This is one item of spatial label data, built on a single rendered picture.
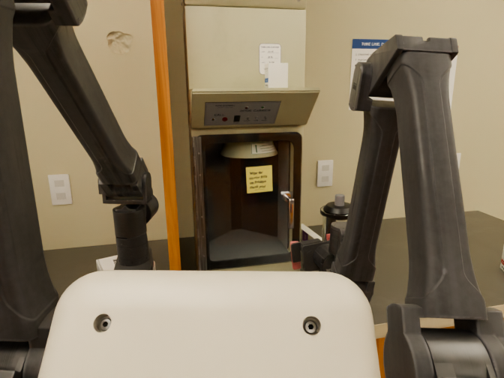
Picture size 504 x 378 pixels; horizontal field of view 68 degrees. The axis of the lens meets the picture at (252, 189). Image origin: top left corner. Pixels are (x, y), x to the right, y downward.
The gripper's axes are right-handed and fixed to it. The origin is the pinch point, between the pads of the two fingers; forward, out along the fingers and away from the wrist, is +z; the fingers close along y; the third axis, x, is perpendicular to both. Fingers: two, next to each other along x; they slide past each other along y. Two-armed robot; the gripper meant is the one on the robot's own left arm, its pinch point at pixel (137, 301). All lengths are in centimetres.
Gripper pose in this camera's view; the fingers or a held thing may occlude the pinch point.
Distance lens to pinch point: 80.3
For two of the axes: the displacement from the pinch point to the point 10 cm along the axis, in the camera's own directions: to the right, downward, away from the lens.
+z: 0.1, 9.7, 2.5
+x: -9.7, 0.7, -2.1
